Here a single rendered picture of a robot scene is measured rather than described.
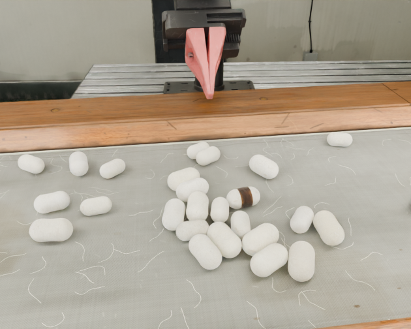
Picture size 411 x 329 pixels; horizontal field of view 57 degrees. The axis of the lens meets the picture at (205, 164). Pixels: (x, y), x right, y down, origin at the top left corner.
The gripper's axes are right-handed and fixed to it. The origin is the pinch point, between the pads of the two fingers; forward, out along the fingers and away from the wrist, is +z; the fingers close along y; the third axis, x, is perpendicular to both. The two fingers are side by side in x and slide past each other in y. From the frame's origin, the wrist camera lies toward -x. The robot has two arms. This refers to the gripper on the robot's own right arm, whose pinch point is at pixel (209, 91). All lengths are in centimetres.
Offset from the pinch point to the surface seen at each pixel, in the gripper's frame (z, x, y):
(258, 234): 18.4, -8.3, 1.7
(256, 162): 9.6, -0.3, 4.4
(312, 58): -104, 161, 89
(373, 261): 21.7, -8.1, 11.5
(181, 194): 13.2, -2.8, -4.5
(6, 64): -120, 176, -102
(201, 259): 20.1, -8.8, -3.4
